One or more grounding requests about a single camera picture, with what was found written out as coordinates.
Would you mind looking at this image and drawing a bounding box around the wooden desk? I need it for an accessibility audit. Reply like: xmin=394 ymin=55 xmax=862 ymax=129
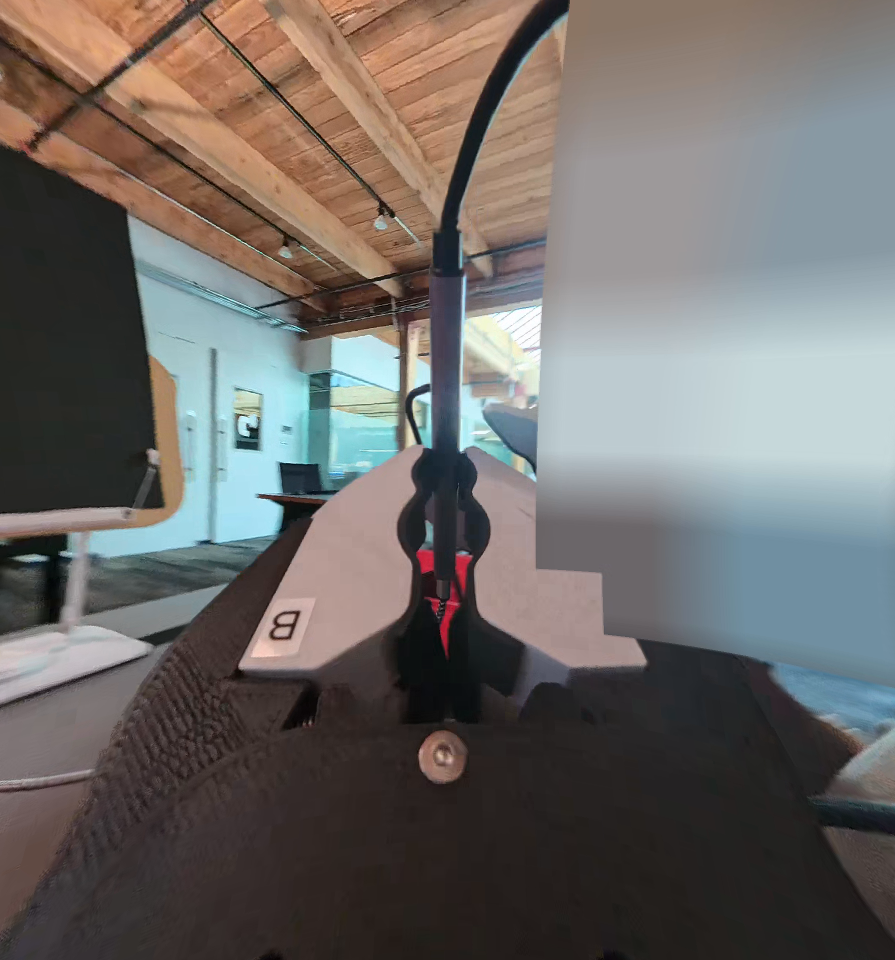
xmin=256 ymin=489 xmax=338 ymax=530

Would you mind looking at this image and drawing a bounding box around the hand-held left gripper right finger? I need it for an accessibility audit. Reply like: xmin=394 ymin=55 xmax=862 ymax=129
xmin=458 ymin=447 xmax=648 ymax=672

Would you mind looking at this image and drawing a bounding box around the tan curved wooden panel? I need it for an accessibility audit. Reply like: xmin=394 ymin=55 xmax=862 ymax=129
xmin=128 ymin=354 xmax=188 ymax=526

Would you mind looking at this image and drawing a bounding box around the beige cloth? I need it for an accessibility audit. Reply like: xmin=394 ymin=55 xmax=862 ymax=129
xmin=821 ymin=703 xmax=895 ymax=960

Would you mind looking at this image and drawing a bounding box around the thick black cable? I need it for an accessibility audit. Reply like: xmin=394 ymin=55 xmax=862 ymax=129
xmin=807 ymin=793 xmax=895 ymax=843

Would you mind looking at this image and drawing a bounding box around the white rounded pad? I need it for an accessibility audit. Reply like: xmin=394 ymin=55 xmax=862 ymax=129
xmin=0 ymin=448 xmax=162 ymax=715

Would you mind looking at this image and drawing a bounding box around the framed wall picture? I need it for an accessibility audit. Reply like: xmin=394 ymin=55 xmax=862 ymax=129
xmin=233 ymin=387 xmax=264 ymax=452

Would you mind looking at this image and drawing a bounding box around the dark adapter with black cable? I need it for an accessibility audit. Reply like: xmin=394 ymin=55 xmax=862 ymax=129
xmin=426 ymin=0 xmax=571 ymax=620

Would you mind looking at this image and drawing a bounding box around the thin white cable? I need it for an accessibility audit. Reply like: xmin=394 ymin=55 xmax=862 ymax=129
xmin=0 ymin=768 xmax=98 ymax=796

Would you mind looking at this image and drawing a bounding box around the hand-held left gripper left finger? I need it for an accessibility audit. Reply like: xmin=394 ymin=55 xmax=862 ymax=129
xmin=237 ymin=446 xmax=449 ymax=687

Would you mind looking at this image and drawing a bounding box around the black computer monitor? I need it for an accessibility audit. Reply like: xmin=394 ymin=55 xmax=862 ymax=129
xmin=0 ymin=131 xmax=165 ymax=516

